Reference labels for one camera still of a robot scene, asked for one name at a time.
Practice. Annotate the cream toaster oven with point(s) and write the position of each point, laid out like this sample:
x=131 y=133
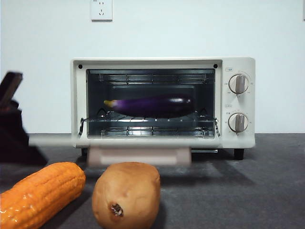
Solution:
x=247 y=143

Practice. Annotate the orange corn cob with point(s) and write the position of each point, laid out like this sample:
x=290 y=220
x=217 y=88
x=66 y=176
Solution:
x=40 y=193

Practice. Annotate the purple eggplant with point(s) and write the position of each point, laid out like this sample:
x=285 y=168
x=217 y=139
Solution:
x=155 y=106

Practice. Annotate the cream oven knob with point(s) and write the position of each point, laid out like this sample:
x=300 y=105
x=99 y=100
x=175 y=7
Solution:
x=238 y=122
x=238 y=84

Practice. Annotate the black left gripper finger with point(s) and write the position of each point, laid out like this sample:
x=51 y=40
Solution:
x=14 y=138
x=12 y=87

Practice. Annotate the brown potato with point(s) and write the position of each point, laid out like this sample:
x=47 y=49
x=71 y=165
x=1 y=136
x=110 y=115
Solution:
x=128 y=190

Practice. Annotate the white wall socket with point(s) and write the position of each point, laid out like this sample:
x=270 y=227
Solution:
x=102 y=12

